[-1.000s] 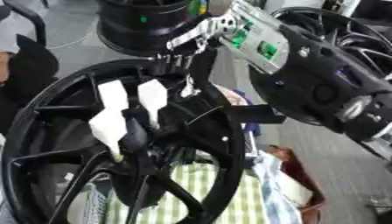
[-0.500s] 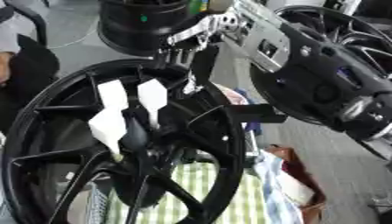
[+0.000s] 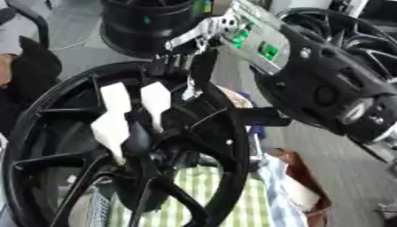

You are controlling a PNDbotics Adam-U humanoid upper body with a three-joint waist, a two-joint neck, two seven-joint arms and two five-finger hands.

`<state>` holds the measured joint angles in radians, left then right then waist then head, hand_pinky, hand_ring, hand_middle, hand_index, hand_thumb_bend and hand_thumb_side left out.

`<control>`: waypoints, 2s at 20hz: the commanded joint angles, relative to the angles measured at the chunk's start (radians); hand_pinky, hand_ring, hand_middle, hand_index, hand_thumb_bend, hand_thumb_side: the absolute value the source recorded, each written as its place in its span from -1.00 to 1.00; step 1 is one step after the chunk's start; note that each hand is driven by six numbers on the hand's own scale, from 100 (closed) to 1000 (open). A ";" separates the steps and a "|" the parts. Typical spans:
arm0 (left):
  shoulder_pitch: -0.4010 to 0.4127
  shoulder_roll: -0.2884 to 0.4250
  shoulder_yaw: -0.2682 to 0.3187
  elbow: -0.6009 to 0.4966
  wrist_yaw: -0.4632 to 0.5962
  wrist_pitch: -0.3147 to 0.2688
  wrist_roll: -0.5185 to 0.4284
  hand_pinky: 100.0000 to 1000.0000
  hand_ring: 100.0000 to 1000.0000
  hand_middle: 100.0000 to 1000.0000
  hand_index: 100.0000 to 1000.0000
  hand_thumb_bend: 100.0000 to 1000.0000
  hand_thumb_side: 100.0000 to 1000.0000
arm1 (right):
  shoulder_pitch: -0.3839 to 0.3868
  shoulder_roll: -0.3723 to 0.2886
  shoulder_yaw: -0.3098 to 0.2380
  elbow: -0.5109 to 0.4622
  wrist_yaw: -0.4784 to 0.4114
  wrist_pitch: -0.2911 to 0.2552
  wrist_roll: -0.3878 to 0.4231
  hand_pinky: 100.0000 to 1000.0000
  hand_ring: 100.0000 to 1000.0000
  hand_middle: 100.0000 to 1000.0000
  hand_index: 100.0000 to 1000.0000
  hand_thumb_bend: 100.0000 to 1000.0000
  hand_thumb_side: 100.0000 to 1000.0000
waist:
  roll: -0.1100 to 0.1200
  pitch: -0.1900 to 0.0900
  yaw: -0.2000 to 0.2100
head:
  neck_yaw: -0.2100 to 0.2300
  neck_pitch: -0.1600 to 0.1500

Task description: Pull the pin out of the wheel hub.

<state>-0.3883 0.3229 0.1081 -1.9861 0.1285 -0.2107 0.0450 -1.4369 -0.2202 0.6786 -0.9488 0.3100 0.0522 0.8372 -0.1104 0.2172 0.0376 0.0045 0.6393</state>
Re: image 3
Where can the black spoked wheel with thin spokes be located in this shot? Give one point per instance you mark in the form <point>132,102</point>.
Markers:
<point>369,44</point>

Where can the brown cardboard box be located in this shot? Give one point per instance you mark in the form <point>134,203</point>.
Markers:
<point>305,180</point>

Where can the silver and black right robot arm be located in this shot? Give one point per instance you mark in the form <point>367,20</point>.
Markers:
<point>331,85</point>

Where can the person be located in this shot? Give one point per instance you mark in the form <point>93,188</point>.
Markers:
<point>33,68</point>

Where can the large black spoked wheel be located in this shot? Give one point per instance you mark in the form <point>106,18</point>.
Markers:
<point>227,139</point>

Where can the black wheel rim barrel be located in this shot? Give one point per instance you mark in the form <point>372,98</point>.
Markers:
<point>139,26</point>

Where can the black chair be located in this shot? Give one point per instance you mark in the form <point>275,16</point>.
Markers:
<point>32,17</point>

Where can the black clamp bar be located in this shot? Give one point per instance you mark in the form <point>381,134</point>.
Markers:
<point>261,116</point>

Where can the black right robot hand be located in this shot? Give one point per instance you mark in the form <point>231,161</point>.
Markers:
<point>203,66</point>

